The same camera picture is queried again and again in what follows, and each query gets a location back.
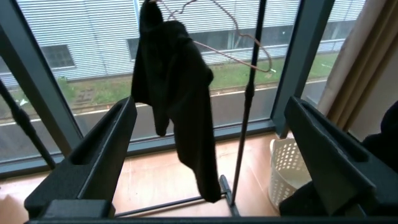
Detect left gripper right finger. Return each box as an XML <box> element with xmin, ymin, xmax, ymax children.
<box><xmin>284</xmin><ymin>95</ymin><xmax>398</xmax><ymax>218</ymax></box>

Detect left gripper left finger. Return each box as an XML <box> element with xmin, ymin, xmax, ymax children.
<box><xmin>24</xmin><ymin>95</ymin><xmax>138</xmax><ymax>220</ymax></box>

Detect black shorts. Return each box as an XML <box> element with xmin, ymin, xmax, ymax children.
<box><xmin>130</xmin><ymin>0</ymin><xmax>222</xmax><ymax>203</ymax></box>

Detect white laundry basket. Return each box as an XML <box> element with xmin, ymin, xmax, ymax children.
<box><xmin>267</xmin><ymin>138</ymin><xmax>313</xmax><ymax>212</ymax></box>

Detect black clothes rack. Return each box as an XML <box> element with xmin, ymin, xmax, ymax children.
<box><xmin>0</xmin><ymin>0</ymin><xmax>269</xmax><ymax>218</ymax></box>

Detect pink clothes hanger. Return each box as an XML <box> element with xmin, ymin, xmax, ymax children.
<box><xmin>158</xmin><ymin>0</ymin><xmax>274</xmax><ymax>73</ymax></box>

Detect beige curtain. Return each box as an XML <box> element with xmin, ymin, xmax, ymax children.
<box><xmin>317</xmin><ymin>0</ymin><xmax>398</xmax><ymax>131</ymax></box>

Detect window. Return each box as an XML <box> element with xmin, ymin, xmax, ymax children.
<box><xmin>0</xmin><ymin>0</ymin><xmax>366</xmax><ymax>180</ymax></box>

